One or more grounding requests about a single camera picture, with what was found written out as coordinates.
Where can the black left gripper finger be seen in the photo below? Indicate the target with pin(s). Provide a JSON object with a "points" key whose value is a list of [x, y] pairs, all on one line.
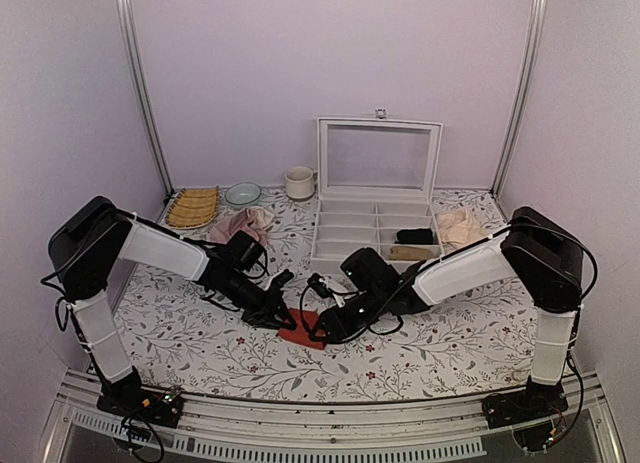
{"points": [[283, 314], [271, 323]]}

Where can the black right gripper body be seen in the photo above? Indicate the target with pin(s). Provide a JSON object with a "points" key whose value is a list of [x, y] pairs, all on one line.
{"points": [[374, 309]]}

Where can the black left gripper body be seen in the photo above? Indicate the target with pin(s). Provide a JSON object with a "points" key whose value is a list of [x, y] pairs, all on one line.
{"points": [[259, 309]]}

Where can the red and white underwear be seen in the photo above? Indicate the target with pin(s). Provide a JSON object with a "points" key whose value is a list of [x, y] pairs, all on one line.
{"points": [[300, 335]]}

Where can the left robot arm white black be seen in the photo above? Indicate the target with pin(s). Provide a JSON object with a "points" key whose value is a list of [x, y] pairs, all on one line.
{"points": [[101, 237]]}

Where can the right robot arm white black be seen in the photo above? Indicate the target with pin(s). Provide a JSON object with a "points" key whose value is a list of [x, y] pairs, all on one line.
{"points": [[546, 258]]}

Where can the tan rolled underwear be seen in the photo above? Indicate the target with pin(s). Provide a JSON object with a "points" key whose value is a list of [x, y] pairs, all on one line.
{"points": [[409, 253]]}

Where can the pink crumpled underwear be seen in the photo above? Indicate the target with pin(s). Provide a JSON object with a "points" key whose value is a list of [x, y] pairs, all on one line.
{"points": [[254, 221]]}

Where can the black rolled underwear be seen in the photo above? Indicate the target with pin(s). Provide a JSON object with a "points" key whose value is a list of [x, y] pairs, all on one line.
{"points": [[416, 236]]}

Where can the beige crumpled underwear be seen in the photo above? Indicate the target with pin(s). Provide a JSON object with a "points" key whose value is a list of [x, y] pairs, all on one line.
{"points": [[459, 228]]}

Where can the light green glass bowl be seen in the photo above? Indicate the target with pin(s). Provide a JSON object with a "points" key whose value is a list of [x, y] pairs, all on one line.
{"points": [[243, 194]]}

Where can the woven bamboo tray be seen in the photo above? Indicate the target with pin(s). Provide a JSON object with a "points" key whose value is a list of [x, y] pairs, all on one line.
{"points": [[193, 208]]}

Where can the white ceramic mug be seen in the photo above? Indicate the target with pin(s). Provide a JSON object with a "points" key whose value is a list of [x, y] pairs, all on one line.
{"points": [[300, 182]]}

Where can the white compartment storage box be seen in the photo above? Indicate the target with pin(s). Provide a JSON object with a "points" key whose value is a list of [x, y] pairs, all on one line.
{"points": [[375, 178]]}

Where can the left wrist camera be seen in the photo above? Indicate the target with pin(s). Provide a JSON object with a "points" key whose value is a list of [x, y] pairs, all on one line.
{"points": [[244, 251]]}

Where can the aluminium front rail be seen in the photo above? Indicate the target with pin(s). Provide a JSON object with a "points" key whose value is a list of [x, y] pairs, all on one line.
{"points": [[221, 429]]}

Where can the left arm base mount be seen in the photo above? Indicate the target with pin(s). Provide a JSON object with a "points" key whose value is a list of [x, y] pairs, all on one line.
{"points": [[158, 407]]}

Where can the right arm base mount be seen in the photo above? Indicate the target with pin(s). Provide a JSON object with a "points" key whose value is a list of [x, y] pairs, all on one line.
{"points": [[535, 402]]}

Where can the left aluminium frame post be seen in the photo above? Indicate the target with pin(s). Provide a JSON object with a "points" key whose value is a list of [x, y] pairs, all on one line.
{"points": [[132, 49]]}

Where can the aluminium frame post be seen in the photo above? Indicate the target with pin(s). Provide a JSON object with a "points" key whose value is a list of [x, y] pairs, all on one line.
{"points": [[132, 49], [530, 55]]}

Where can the right aluminium frame post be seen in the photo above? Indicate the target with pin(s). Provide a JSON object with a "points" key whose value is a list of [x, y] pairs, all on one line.
{"points": [[530, 55]]}

